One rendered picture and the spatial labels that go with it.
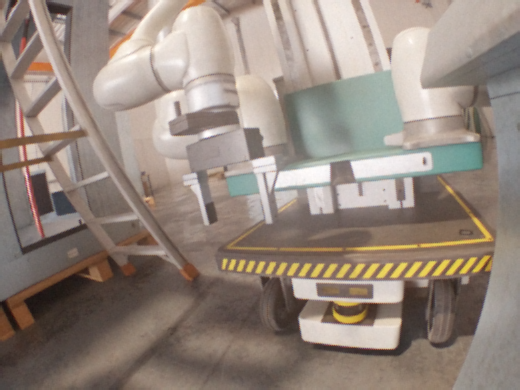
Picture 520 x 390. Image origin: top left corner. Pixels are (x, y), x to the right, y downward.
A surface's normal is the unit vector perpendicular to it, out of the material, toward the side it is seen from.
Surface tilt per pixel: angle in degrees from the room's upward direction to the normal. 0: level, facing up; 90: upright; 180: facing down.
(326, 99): 90
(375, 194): 90
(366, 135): 90
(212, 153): 90
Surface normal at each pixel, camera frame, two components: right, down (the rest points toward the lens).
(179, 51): -0.20, 0.22
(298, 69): -0.50, 0.25
